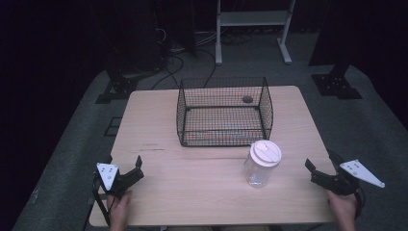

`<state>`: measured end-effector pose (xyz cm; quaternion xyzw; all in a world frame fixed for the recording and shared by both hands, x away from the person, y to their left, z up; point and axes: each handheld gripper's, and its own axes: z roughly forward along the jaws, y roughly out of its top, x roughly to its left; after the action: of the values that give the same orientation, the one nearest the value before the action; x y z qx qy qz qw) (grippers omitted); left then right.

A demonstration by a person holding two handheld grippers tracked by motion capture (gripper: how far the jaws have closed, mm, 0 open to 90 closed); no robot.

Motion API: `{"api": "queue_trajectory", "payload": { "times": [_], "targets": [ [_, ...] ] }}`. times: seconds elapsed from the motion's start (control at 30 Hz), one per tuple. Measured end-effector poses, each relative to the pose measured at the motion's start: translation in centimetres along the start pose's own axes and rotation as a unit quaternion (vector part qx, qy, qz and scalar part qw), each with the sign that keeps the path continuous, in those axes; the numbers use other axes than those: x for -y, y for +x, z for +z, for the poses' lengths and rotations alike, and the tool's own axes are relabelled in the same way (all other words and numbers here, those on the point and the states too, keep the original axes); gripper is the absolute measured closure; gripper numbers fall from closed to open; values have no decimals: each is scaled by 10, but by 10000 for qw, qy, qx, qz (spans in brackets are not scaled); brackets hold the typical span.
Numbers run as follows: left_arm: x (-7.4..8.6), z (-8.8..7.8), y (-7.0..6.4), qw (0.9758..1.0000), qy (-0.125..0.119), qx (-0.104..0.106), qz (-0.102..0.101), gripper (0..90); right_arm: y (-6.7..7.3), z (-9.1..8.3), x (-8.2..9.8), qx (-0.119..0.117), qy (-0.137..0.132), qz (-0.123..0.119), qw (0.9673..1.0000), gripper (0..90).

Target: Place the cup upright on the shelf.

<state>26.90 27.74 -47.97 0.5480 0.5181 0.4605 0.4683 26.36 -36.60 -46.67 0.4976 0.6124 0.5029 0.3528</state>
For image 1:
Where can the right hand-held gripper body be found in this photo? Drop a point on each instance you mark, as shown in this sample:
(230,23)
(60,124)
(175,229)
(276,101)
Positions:
(348,178)

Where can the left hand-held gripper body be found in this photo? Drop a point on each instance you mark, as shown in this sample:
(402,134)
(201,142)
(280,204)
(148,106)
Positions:
(108,174)

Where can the clear jar with white lid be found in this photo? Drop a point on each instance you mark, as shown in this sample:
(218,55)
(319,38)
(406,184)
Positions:
(261,163)

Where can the person's right hand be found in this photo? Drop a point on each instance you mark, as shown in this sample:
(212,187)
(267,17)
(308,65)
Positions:
(343,208)

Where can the person's left hand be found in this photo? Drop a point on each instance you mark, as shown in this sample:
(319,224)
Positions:
(118,208)

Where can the black stand base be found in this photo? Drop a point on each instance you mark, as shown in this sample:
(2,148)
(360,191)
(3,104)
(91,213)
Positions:
(118,86)
(336,85)

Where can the small dark round object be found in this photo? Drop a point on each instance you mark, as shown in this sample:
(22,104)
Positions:
(247,99)

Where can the black floor frame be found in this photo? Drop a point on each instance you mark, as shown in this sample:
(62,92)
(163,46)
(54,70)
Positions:
(113,126)

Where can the white metal stand frame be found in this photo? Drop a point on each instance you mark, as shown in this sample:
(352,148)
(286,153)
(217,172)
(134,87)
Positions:
(253,17)

